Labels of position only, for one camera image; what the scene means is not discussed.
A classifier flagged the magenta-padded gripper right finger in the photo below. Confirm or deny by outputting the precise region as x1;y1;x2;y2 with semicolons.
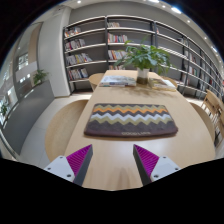
132;144;182;186

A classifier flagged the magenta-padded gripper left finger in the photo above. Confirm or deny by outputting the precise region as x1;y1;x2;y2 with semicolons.
43;144;94;187

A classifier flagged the zigzag striped brown towel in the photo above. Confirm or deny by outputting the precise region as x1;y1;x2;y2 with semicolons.
83;103;179;138

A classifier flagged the slatted wooden chair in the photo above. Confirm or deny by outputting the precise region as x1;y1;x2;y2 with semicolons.
200;89;224;148

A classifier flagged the small green floor plant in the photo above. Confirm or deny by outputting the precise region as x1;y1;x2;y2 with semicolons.
32;69;50;86

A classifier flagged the large white book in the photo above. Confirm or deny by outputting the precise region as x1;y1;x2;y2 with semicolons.
98;75;138;88

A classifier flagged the green potted plant white pot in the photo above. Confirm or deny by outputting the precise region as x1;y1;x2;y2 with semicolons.
114;41;173;85

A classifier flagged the grey bookshelf unit with books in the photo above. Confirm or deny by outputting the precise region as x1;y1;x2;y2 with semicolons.
62;14;224;98

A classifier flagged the group of ceiling lights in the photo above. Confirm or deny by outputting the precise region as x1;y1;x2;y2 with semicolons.
76;0;218;54

